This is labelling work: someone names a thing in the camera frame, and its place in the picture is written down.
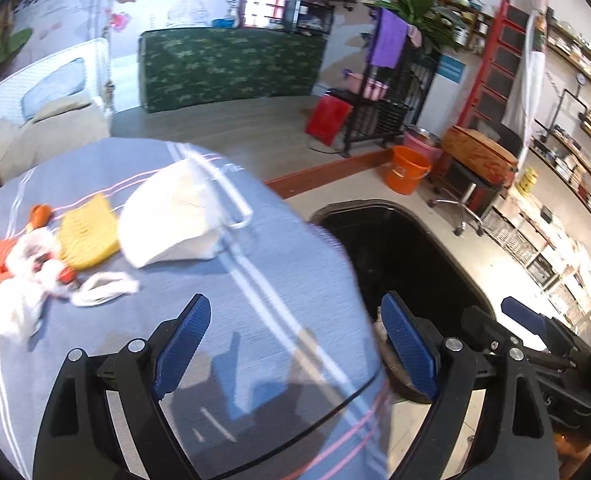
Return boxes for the black metal rack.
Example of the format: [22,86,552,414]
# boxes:
[343,7,441,158]

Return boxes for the potted green plant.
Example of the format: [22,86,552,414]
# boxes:
[368,0,471,53]

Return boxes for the pink bucket with metal basin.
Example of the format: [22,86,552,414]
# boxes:
[403,125,443,161]

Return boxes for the yellow foam net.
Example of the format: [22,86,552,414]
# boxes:
[58,194,121,271]

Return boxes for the orange bucket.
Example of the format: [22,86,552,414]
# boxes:
[381,145,432,196]

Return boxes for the red-stained white tissue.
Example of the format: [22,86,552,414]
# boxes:
[0,230,78,338]

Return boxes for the large printed wall banner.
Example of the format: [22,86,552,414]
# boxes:
[10,0,296,76]

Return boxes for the dark wall shelf with jars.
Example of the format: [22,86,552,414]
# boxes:
[433,0,496,56]

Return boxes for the white hanging banner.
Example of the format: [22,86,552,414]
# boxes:
[503,7,546,143]

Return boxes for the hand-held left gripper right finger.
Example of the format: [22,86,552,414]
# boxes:
[380,291,561,480]

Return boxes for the black swivel stool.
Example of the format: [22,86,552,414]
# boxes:
[428,160,506,237]

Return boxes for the green patterned counter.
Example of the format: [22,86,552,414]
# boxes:
[139,27,329,113]

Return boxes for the black trash bin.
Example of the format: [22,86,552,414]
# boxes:
[309,200,496,403]

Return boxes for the white face mask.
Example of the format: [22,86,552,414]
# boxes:
[116,157,253,268]

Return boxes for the twisted white tissue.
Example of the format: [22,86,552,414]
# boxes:
[72,271,140,307]

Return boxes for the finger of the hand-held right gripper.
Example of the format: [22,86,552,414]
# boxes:
[455,305,513,356]
[500,296,591,361]

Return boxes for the grey striped bedsheet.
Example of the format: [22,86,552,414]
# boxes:
[0,137,391,480]

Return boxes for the beige cushion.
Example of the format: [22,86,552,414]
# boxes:
[30,95,101,126]

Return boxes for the blue wall sign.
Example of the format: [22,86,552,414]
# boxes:
[438,55,469,83]

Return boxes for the red bag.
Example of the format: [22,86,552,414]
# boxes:
[305,91,353,148]

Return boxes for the orange peel piece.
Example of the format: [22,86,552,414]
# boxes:
[30,204,53,231]

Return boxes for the pink basin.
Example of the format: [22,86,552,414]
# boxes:
[343,69,391,102]

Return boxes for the black display box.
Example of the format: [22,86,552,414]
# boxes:
[282,0,335,36]

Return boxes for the white cubby shelf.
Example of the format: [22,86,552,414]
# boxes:
[480,190,591,331]

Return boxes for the long wall shelves with products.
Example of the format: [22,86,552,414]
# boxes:
[528,7,591,241]

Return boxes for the grey pillow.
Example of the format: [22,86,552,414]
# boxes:
[21,57,87,122]

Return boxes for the white hanging sofa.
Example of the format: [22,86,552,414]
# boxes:
[0,37,113,171]

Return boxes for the purple towel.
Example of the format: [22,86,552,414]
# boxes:
[370,7,409,68]

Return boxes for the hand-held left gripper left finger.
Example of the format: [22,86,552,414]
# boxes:
[40,294,212,480]

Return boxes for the red ladder shelf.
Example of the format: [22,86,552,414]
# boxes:
[458,0,531,133]

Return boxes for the woven wooden box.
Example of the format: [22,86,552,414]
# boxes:
[440,124,519,186]

